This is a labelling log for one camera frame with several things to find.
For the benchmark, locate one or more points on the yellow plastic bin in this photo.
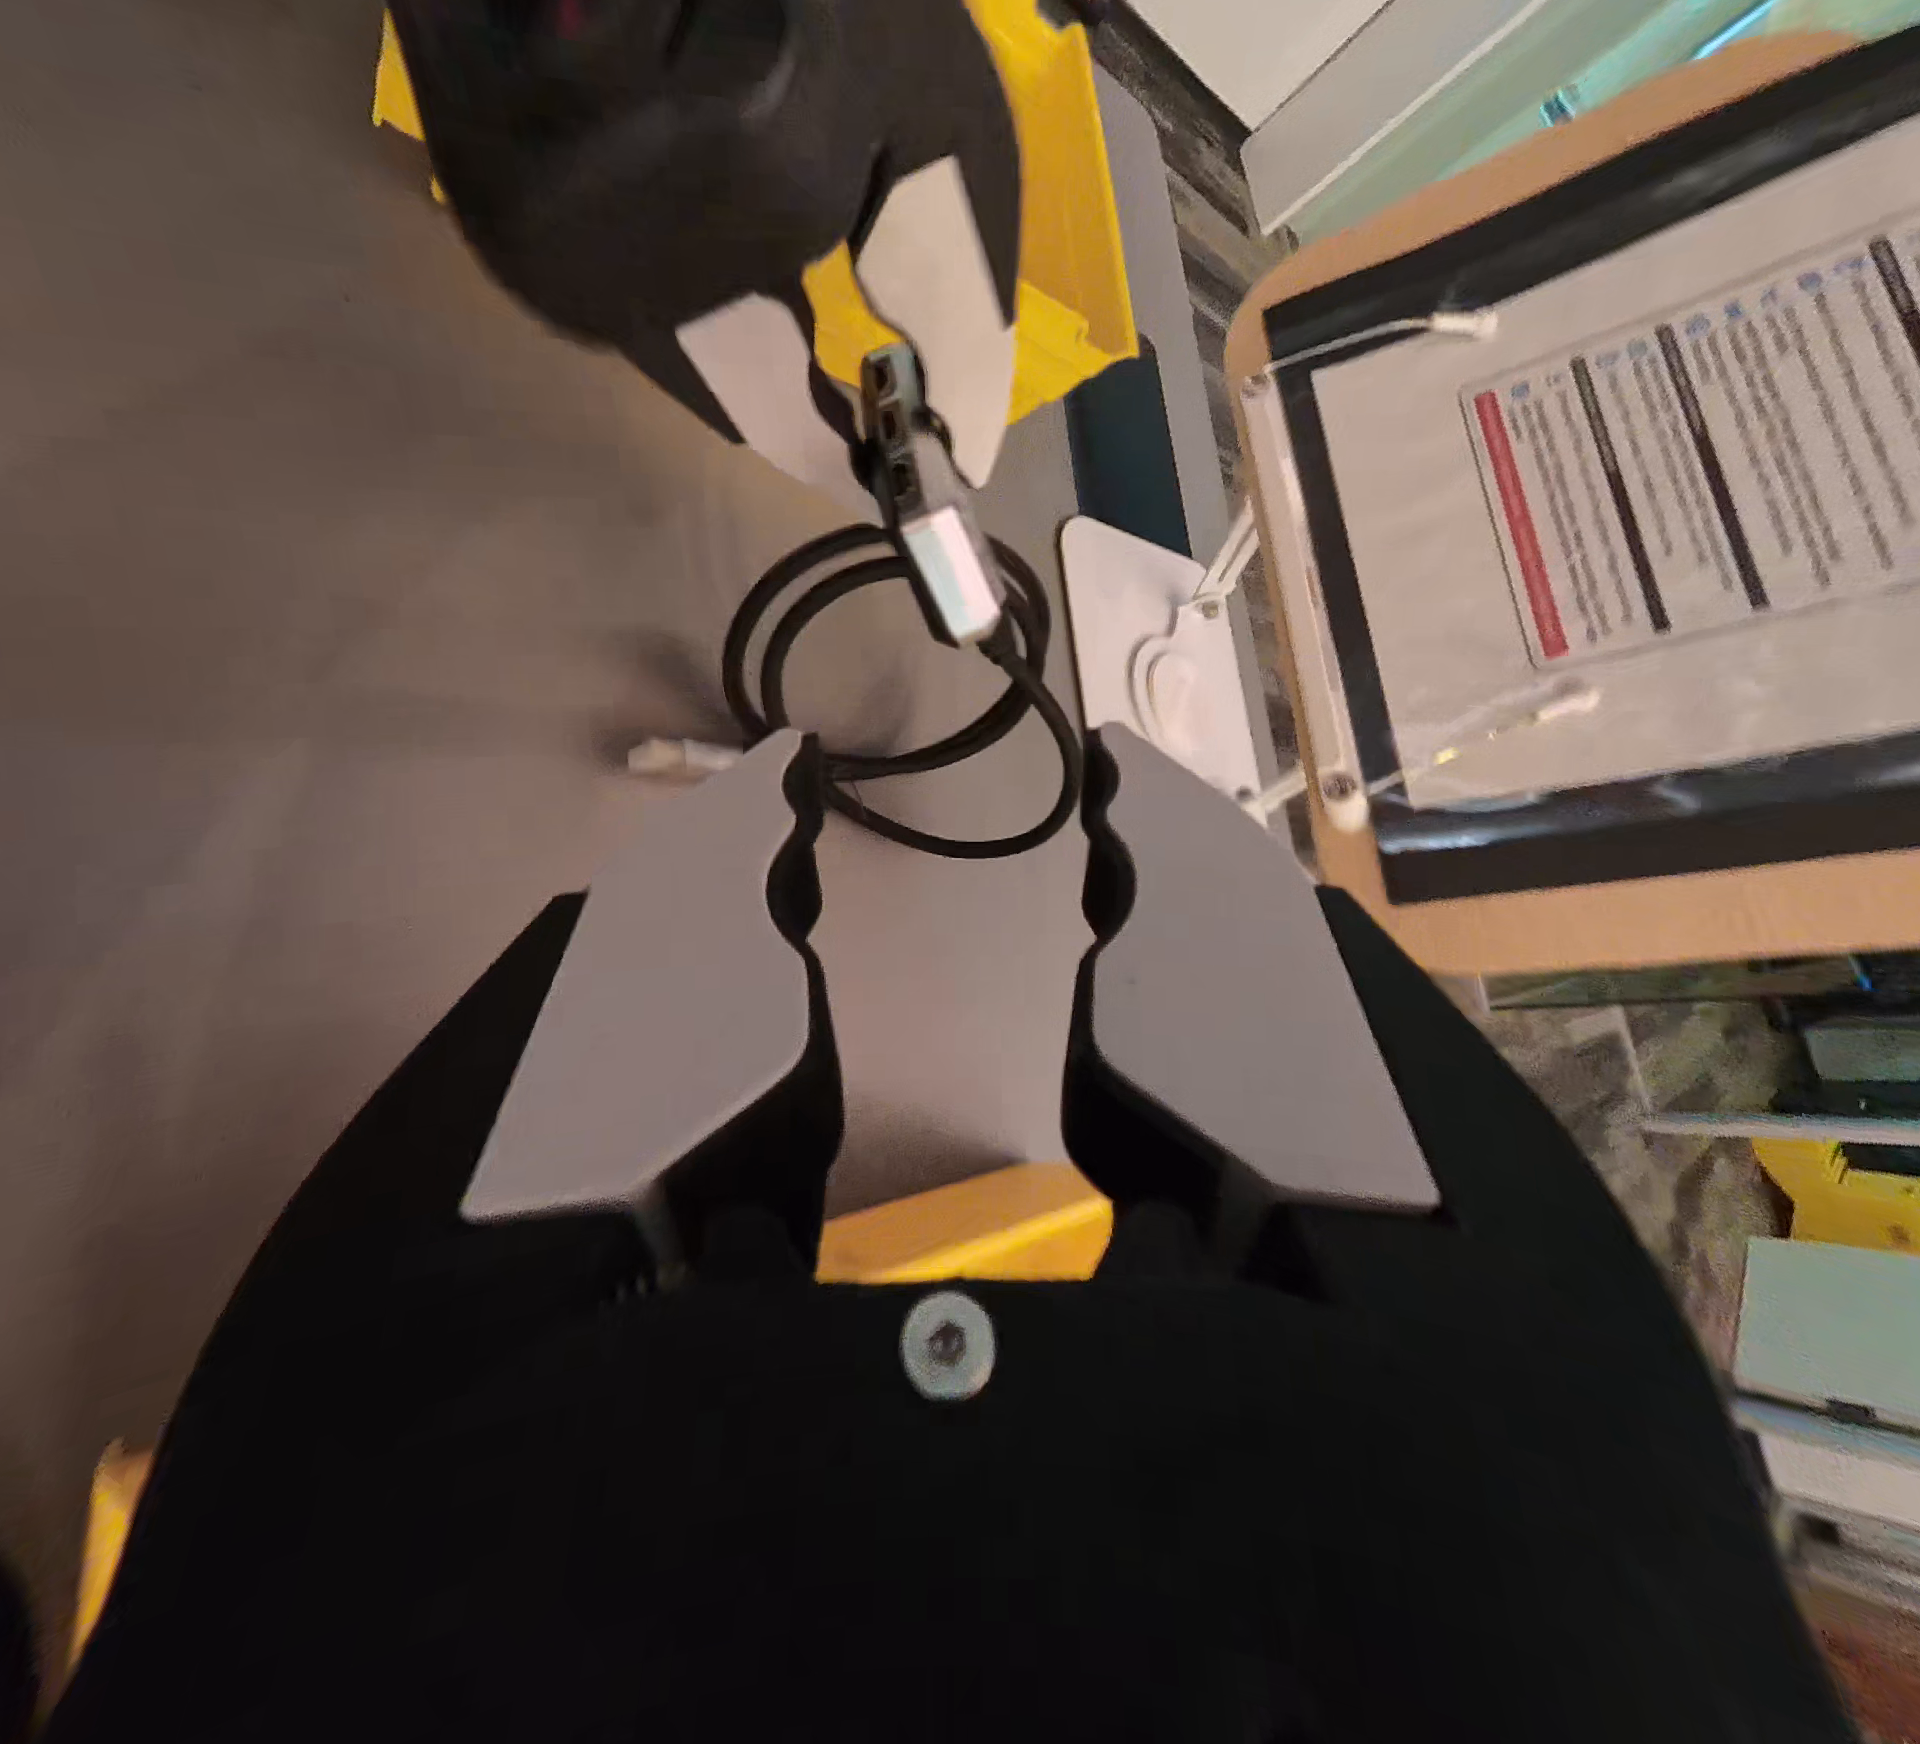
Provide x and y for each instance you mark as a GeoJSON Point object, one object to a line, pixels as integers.
{"type": "Point", "coordinates": [1065, 245]}
{"type": "Point", "coordinates": [961, 1227]}

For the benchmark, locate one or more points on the instruction sheet on stand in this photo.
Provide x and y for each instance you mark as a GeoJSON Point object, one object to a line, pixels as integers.
{"type": "Point", "coordinates": [1501, 919]}

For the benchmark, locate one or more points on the yellow plastic container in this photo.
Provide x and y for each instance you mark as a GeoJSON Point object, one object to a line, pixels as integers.
{"type": "Point", "coordinates": [1844, 1197]}

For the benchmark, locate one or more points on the silver grey USB hub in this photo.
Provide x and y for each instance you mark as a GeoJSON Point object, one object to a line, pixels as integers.
{"type": "Point", "coordinates": [953, 574]}

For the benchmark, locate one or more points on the taped instruction sheet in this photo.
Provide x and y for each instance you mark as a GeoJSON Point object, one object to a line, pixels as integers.
{"type": "Point", "coordinates": [1425, 498]}

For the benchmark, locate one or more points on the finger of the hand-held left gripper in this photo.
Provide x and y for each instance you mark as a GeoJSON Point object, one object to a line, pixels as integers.
{"type": "Point", "coordinates": [764, 379]}
{"type": "Point", "coordinates": [953, 304]}

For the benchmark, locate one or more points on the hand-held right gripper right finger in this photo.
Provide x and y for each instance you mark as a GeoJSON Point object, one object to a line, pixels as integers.
{"type": "Point", "coordinates": [1244, 1055]}

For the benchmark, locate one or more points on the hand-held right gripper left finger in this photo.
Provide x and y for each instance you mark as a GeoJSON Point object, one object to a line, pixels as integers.
{"type": "Point", "coordinates": [660, 1025]}

